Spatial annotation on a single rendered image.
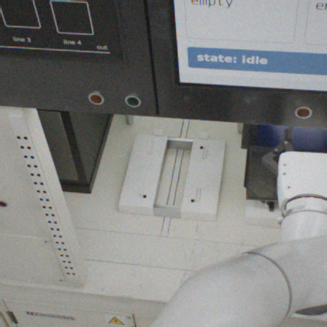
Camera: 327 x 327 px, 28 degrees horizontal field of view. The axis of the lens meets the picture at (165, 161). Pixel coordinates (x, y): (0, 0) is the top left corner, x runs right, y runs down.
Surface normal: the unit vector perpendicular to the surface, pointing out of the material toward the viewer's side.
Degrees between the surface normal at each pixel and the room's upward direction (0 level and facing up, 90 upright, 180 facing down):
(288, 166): 6
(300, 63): 90
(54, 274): 90
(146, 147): 0
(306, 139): 94
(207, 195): 0
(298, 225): 28
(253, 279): 48
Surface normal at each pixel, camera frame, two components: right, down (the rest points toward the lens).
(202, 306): -0.21, -0.56
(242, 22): -0.16, 0.77
